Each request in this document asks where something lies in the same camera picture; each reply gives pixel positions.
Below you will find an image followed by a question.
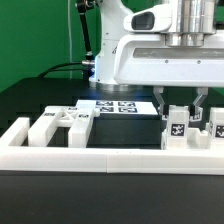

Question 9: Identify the white chair back frame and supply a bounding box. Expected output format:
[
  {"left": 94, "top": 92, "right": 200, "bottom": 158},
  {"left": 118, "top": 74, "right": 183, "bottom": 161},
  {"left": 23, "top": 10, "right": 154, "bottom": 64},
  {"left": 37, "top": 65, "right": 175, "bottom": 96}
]
[{"left": 28, "top": 106, "right": 100, "bottom": 148}]

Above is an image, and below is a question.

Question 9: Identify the white chair seat part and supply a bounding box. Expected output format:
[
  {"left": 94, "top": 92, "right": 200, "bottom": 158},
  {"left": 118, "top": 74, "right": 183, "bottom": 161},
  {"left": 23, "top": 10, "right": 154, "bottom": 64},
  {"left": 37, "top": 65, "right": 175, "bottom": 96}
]
[{"left": 161, "top": 128, "right": 208, "bottom": 150}]

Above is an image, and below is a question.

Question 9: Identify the white tag sheet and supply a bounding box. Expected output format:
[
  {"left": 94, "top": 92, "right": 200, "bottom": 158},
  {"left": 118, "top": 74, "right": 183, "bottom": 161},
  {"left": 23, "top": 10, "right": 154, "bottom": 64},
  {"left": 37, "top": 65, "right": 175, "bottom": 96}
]
[{"left": 76, "top": 100, "right": 157, "bottom": 115}]

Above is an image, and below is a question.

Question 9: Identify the thin white cable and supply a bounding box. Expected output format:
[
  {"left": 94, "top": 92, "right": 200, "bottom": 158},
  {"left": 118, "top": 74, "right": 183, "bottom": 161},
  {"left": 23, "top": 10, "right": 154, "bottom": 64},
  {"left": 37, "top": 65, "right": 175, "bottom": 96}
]
[{"left": 67, "top": 0, "right": 74, "bottom": 80}]

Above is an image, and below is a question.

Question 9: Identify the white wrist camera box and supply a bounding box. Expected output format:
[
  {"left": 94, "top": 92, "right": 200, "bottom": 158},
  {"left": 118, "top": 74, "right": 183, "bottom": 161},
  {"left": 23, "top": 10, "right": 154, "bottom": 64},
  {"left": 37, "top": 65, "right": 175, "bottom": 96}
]
[{"left": 123, "top": 4, "right": 172, "bottom": 33}]

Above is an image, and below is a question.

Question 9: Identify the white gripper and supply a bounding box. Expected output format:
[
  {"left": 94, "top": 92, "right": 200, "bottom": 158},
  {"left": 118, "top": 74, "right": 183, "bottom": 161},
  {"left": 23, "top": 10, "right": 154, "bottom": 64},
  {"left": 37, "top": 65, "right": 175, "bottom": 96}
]
[{"left": 114, "top": 32, "right": 224, "bottom": 121}]

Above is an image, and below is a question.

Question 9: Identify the white U-shaped fence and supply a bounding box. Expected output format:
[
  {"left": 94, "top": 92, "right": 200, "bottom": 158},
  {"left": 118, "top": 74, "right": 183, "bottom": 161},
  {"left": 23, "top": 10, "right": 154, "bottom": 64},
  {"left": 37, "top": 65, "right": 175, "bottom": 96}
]
[{"left": 0, "top": 118, "right": 224, "bottom": 175}]

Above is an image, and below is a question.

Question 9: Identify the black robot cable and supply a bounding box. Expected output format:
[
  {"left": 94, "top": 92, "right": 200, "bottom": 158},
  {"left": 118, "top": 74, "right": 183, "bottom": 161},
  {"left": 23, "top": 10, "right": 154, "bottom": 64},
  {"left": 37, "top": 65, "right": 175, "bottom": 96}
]
[{"left": 36, "top": 0, "right": 98, "bottom": 80}]

